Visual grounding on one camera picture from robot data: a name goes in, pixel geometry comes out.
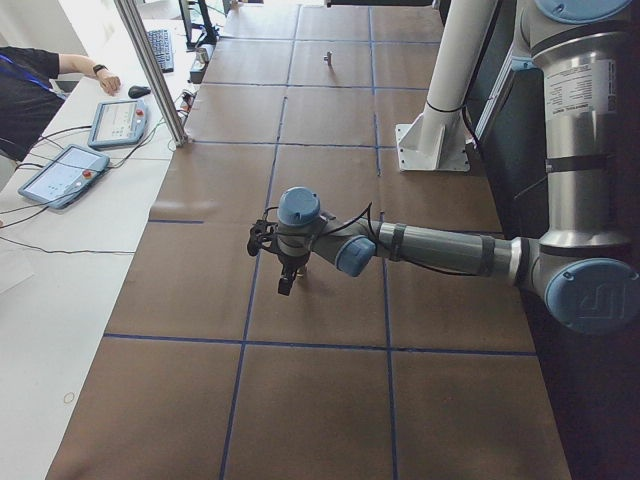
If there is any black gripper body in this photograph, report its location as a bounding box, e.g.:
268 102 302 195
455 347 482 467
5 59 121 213
279 255 306 277

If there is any operator forearm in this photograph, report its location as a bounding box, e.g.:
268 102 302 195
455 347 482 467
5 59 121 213
58 54 106 77

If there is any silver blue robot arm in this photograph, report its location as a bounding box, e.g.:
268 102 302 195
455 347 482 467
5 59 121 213
249 1 639 334

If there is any operator hand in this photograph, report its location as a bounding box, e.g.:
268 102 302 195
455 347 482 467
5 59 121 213
96 69 121 96

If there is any white pillar with base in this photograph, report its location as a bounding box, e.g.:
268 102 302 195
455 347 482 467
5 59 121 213
396 0 498 172

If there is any upper teach pendant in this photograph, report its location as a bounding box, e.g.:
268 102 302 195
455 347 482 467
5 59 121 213
88 99 148 150

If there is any teach pendant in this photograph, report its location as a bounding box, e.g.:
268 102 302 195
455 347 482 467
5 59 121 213
18 144 110 210
88 99 148 150

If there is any small metal cup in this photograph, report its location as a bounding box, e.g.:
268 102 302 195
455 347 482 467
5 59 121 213
195 47 209 64

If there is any black computer mouse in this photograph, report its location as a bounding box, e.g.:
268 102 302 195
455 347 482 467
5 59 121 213
128 85 151 99

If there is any lower teach pendant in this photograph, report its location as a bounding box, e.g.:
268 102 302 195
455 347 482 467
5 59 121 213
18 144 110 210

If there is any black monitor stand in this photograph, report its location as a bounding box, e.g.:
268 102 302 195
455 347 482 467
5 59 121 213
179 0 219 52

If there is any black keyboard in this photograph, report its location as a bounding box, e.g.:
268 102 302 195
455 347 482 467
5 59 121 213
146 29 174 73

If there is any operator black shirt torso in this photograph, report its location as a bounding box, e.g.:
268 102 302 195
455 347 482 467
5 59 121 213
1 46 64 161

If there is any black cable on desk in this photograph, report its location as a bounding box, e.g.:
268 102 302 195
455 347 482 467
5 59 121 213
0 124 151 256

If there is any aluminium frame post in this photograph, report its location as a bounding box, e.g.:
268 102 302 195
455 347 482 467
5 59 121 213
114 0 188 147

